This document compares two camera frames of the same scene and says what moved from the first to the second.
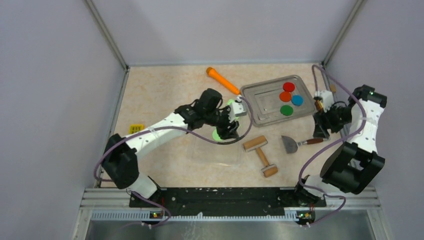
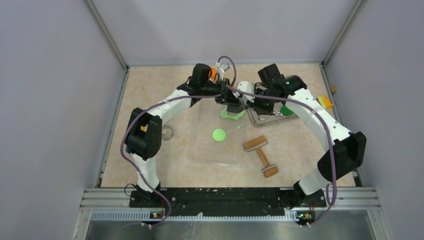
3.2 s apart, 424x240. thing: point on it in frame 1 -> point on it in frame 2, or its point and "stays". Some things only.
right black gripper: (322, 122) -> (255, 106)
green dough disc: (286, 110) stays
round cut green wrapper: (215, 135) stays
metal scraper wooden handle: (291, 146) -> (268, 115)
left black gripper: (226, 133) -> (227, 96)
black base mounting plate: (287, 200) stays
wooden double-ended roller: (270, 170) stays
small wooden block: (333, 88) stays
